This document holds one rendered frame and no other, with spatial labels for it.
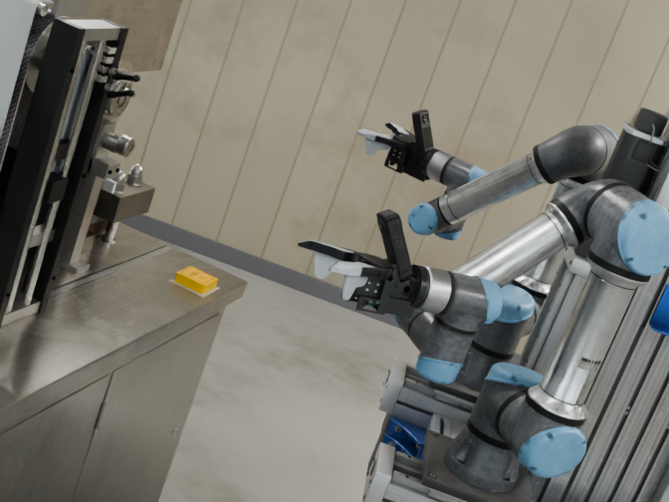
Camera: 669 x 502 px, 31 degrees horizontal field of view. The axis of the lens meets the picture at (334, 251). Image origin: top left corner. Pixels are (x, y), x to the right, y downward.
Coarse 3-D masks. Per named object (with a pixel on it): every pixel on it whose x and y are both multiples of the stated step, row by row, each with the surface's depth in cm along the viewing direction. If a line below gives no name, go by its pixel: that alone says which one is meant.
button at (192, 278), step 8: (184, 272) 253; (192, 272) 255; (200, 272) 256; (176, 280) 252; (184, 280) 251; (192, 280) 251; (200, 280) 252; (208, 280) 253; (216, 280) 256; (192, 288) 251; (200, 288) 251; (208, 288) 253
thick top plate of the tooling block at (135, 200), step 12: (108, 192) 251; (132, 192) 256; (144, 192) 260; (108, 204) 251; (120, 204) 252; (132, 204) 257; (144, 204) 263; (108, 216) 252; (120, 216) 254; (132, 216) 260
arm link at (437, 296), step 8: (432, 272) 198; (440, 272) 199; (432, 280) 196; (440, 280) 197; (448, 280) 198; (432, 288) 196; (440, 288) 197; (448, 288) 198; (432, 296) 196; (440, 296) 197; (448, 296) 198; (424, 304) 197; (432, 304) 197; (440, 304) 198; (432, 312) 200
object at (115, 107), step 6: (114, 84) 232; (120, 84) 232; (126, 84) 234; (114, 90) 231; (120, 90) 233; (108, 102) 232; (114, 102) 232; (120, 102) 235; (126, 102) 237; (108, 108) 232; (114, 108) 234; (120, 108) 236; (108, 114) 234; (114, 114) 235; (120, 114) 237
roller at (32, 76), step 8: (48, 32) 206; (40, 40) 204; (40, 48) 206; (32, 56) 204; (40, 56) 207; (32, 64) 205; (32, 72) 206; (32, 80) 207; (24, 88) 209; (32, 88) 209
